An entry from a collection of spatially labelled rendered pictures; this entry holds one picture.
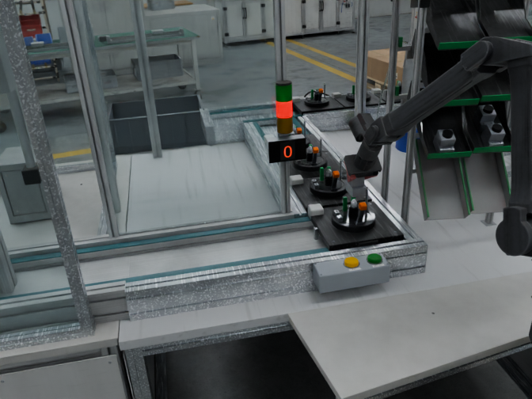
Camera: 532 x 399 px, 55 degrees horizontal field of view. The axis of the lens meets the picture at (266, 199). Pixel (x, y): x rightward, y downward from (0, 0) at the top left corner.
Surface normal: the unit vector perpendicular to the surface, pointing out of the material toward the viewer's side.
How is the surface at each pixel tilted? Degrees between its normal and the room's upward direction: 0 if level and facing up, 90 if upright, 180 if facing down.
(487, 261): 0
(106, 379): 90
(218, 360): 0
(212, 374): 0
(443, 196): 45
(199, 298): 90
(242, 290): 90
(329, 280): 90
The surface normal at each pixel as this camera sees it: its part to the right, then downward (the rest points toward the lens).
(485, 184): -0.01, -0.32
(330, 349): -0.04, -0.89
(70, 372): 0.20, 0.43
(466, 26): -0.03, -0.62
